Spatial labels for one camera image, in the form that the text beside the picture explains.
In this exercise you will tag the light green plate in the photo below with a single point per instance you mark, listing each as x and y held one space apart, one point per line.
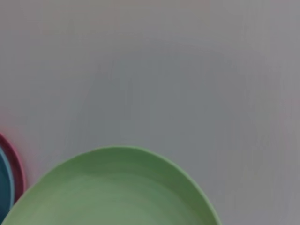
112 192

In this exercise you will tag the teal blue plate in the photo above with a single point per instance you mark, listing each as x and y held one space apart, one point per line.
4 182

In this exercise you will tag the red plate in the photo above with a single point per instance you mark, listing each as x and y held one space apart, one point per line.
18 173

